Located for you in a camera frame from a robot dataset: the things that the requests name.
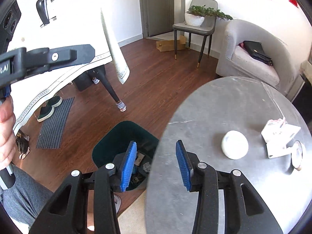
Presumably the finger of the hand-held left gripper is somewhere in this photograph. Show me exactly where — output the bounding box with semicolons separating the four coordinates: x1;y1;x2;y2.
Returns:
26;44;96;75

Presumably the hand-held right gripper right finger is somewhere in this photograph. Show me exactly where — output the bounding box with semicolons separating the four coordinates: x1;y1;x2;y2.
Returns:
176;140;284;234

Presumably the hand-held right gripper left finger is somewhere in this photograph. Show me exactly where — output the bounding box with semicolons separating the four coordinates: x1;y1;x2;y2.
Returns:
29;141;137;234

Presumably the dark green trash bin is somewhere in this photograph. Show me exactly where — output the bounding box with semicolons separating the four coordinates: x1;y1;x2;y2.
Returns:
92;121;160;192

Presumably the white paper ball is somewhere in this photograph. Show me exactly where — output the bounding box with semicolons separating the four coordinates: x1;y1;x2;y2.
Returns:
221;130;249;160

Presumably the person's left hand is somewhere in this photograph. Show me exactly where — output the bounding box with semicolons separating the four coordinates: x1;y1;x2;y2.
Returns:
0;95;16;171

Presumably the patterned tablecloth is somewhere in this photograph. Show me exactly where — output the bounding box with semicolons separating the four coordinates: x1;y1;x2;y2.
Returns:
6;0;131;137

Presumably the dark storage box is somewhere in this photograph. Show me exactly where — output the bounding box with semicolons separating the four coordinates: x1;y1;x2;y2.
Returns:
73;72;94;92

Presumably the grey slipper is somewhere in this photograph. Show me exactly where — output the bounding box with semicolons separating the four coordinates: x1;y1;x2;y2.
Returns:
113;193;122;214

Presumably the black table leg with sock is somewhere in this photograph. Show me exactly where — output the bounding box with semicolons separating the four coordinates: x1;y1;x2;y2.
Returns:
97;67;127;113

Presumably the cream floor rug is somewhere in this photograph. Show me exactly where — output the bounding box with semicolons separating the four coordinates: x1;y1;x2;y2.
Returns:
118;191;148;234

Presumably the dark green shoe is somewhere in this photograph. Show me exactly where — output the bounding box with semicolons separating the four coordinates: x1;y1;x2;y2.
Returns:
36;105;55;123
46;96;63;109

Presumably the black electric kettle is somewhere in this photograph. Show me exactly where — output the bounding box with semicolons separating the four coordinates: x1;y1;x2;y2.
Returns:
36;0;59;27

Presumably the grey striped floor mat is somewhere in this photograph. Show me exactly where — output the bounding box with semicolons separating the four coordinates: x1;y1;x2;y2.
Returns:
36;97;75;150

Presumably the patterned sandal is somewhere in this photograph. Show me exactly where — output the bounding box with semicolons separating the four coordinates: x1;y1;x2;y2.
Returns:
15;134;30;147
19;146;31;160

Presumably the flat cardboard box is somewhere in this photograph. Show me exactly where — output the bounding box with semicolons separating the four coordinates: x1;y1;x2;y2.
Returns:
156;35;187;52

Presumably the grey door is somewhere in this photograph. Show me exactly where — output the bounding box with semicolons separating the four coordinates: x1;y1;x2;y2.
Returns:
138;0;175;37

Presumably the white printed card box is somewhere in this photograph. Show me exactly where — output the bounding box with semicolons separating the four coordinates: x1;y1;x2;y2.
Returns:
261;118;301;159

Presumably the person's grey trouser leg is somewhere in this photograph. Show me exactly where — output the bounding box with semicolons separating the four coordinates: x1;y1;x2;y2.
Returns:
0;166;55;227

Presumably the grey dining chair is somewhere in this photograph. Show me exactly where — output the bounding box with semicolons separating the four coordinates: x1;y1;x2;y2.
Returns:
173;0;218;69

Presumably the potted plant in white pot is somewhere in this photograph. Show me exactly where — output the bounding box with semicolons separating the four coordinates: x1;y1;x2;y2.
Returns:
185;5;233;27

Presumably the grey armchair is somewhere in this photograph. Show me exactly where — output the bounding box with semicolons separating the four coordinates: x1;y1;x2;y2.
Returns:
216;19;298;95

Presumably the black handbag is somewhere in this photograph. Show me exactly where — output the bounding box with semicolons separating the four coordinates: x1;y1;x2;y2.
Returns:
243;40;273;66

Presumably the cream lace cloth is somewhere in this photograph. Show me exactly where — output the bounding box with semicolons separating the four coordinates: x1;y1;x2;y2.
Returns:
300;54;312;84

